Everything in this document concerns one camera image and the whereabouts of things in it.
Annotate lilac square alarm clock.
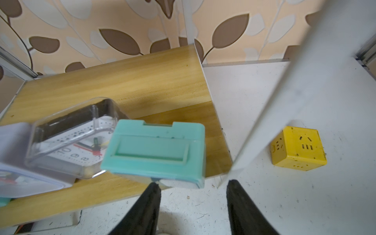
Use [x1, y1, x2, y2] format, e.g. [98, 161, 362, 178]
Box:
[1, 122, 76, 199]

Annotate clear square alarm clock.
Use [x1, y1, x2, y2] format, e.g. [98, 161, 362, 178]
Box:
[25, 97, 128, 179]

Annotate wooden two-tier shelf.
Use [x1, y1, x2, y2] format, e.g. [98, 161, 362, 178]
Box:
[0, 0, 376, 230]

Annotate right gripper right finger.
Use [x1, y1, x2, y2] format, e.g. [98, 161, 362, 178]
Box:
[226, 180, 278, 235]

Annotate mint square alarm clock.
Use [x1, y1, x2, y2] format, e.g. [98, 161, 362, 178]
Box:
[0, 197, 12, 207]

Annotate yellow cube box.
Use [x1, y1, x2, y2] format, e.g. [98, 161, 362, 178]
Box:
[270, 126, 327, 171]

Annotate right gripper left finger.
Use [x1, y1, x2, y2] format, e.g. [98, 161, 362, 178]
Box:
[109, 183, 161, 235]

